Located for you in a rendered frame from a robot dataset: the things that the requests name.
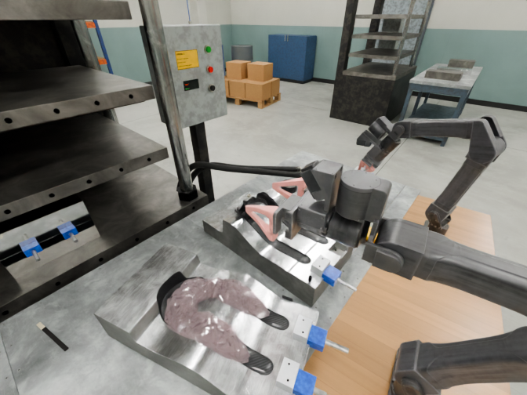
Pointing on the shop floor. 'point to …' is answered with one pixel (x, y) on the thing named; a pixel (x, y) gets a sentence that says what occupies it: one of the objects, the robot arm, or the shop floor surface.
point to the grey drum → (241, 52)
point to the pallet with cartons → (252, 82)
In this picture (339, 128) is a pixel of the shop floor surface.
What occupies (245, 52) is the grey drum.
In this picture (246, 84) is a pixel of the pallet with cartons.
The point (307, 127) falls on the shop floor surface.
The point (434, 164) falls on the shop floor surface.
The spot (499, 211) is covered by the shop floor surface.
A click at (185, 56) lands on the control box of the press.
